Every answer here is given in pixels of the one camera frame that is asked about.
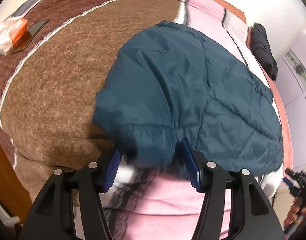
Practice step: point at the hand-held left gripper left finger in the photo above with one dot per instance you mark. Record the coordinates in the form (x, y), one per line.
(113, 172)

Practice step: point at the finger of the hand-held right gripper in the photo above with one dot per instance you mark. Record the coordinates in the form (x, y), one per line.
(291, 180)

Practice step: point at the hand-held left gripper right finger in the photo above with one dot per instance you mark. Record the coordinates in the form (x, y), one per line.
(190, 165)

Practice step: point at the teal quilted puffer jacket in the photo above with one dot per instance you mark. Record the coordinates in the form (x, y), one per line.
(183, 85)

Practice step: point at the person's right hand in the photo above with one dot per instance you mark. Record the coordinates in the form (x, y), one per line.
(294, 212)

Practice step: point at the pink cloth with black lace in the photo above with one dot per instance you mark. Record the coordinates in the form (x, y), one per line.
(165, 205)

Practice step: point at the pale purple wardrobe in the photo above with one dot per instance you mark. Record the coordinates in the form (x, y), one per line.
(297, 92)

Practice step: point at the striped patchwork fleece blanket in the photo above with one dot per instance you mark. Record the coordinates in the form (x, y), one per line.
(68, 80)

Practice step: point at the black garment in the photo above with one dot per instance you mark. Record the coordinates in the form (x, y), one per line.
(262, 50)

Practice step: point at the black smartphone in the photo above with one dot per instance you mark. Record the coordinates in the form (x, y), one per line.
(30, 36)

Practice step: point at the orange and white packet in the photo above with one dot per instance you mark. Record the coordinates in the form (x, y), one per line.
(8, 35)

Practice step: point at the wooden bed frame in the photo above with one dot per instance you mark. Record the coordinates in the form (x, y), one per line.
(5, 175)

